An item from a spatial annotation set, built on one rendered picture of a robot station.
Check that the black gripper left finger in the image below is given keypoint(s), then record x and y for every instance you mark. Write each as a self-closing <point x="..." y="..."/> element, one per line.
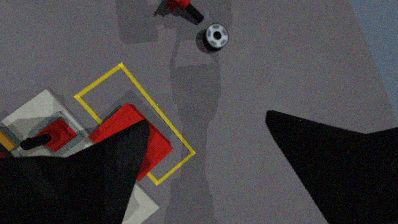
<point x="92" y="186"/>

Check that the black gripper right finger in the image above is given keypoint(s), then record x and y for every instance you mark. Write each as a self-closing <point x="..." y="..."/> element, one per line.
<point x="344" y="171"/>

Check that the yellow rectangular outline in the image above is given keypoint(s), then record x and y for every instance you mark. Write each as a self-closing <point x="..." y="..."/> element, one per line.
<point x="89" y="110"/>

